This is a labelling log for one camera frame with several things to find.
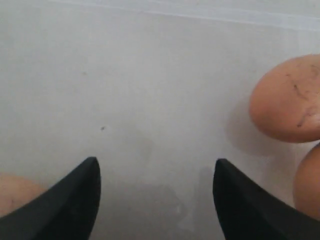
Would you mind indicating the clear plastic storage box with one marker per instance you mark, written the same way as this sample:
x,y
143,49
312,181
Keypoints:
x,y
157,90

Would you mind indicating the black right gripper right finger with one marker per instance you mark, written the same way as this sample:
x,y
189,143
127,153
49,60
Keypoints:
x,y
248,212

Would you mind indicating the brown egg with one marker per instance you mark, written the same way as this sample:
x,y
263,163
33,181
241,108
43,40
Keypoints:
x,y
306,184
16,191
285,103

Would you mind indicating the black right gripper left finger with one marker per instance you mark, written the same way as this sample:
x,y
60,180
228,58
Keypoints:
x,y
66,211

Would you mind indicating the brown egg top back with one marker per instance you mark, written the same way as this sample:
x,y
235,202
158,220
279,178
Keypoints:
x,y
285,103

